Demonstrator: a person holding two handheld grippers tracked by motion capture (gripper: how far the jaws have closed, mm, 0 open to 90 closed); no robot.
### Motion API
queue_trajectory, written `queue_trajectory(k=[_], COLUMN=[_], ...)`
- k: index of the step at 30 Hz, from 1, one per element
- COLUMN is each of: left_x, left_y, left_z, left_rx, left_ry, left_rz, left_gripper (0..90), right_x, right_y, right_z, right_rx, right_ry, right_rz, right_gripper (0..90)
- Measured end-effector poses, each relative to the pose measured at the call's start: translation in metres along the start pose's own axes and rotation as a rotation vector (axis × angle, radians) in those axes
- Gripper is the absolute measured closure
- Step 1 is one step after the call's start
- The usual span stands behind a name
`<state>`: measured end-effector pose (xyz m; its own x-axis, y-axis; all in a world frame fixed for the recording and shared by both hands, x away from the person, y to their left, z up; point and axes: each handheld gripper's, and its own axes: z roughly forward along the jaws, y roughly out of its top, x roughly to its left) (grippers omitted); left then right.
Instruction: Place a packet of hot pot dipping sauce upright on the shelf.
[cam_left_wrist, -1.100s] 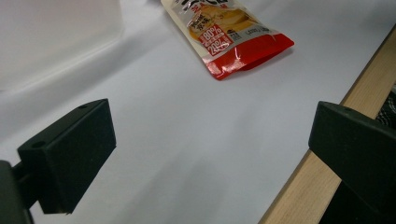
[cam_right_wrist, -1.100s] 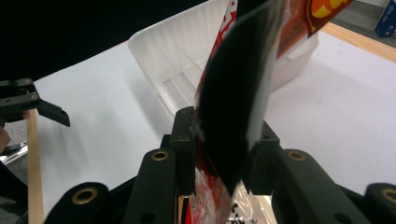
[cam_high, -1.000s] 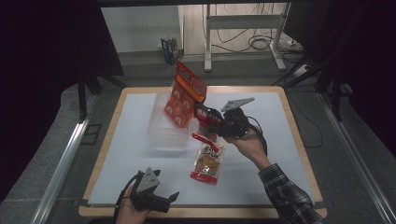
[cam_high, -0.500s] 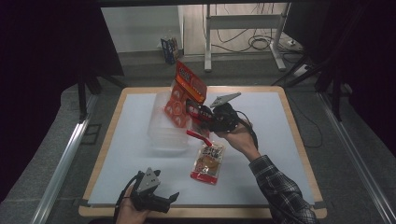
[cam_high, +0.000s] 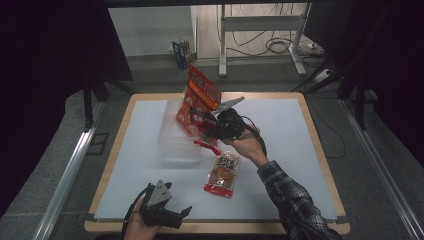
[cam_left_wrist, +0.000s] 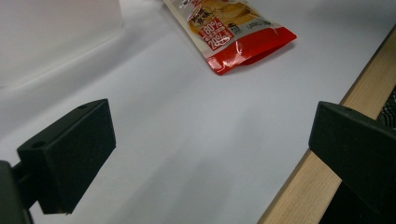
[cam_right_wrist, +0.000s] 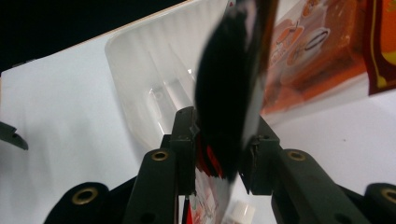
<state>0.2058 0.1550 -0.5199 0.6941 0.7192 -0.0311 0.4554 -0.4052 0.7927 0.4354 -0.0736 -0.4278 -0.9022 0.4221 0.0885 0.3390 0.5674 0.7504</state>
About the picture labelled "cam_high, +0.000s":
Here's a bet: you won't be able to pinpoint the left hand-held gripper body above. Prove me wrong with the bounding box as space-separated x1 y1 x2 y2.
139 179 184 230

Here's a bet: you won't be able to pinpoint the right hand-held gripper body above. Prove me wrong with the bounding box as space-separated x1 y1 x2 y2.
212 96 248 140

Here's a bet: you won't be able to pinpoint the large orange snack bag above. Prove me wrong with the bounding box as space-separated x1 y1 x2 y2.
175 64 223 156

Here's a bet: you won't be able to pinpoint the clear plastic container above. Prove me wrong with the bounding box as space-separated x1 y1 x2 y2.
158 97 214 163

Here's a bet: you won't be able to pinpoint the person's left hand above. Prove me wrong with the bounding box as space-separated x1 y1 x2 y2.
123 197 162 240

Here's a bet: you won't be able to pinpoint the person's right hand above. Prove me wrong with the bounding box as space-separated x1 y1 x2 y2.
221 124 270 168

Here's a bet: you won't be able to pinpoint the small beige red snack packet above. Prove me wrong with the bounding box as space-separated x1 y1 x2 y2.
203 151 242 199

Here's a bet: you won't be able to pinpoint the white table mat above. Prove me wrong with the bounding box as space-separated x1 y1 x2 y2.
94 98 338 221

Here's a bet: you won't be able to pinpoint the blue carton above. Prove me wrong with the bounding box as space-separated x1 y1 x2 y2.
171 38 194 70

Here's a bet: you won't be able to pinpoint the white board panel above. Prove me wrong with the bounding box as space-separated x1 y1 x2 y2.
107 5 198 58

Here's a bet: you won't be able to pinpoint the black stand leg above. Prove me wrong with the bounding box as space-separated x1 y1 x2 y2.
82 78 136 132
336 71 379 131

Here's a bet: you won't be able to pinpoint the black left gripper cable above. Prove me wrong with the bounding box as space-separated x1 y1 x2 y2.
121 187 149 238

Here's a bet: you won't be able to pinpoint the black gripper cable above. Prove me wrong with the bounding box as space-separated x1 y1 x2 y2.
240 115 268 157
121 187 149 238

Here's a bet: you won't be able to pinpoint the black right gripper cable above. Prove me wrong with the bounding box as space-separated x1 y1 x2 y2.
240 115 268 157

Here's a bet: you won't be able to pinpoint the black floor cables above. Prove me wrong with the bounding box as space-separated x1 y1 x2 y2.
216 3 321 58

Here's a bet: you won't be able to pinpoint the aluminium rail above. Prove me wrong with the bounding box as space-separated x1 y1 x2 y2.
31 99 108 240
339 99 424 240

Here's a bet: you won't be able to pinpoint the white metal stand frame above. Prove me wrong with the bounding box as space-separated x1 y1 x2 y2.
218 3 313 78

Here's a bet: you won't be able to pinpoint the thin black floor cable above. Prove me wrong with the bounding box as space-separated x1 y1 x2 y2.
308 99 347 160

